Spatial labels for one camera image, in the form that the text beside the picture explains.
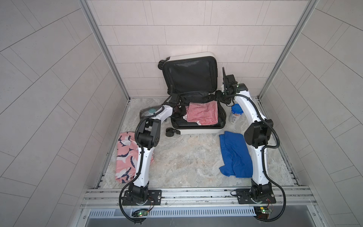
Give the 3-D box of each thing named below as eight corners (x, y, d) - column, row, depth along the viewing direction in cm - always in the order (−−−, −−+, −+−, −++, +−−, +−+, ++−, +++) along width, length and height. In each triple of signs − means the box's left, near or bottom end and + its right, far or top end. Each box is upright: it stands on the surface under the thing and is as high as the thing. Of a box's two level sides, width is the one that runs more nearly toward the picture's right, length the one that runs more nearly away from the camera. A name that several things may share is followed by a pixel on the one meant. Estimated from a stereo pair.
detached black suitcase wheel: (166, 136, 95) (165, 132, 91) (167, 131, 98) (166, 127, 93) (180, 136, 95) (179, 132, 91) (180, 131, 98) (180, 127, 93)
